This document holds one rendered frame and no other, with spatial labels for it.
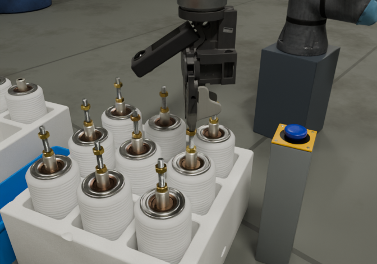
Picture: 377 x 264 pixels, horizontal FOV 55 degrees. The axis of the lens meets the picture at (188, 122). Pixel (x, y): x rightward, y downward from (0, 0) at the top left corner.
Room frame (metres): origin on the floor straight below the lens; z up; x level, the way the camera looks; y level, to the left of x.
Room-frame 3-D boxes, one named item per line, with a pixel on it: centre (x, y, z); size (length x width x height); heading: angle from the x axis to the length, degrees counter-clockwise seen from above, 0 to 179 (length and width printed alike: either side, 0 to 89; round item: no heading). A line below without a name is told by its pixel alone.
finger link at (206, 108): (0.54, -0.03, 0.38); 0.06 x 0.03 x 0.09; 96
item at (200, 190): (0.56, -0.01, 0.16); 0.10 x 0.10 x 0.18
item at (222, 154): (0.66, -0.05, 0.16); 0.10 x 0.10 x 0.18
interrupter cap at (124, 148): (0.60, 0.10, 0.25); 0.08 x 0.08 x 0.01
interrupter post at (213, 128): (0.66, -0.05, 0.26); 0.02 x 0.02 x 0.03
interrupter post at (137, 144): (0.60, 0.10, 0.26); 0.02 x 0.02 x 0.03
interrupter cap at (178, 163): (0.56, -0.01, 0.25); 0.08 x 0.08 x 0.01
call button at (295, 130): (0.55, -0.19, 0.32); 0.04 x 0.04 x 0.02
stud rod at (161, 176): (0.45, 0.04, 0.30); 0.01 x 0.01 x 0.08
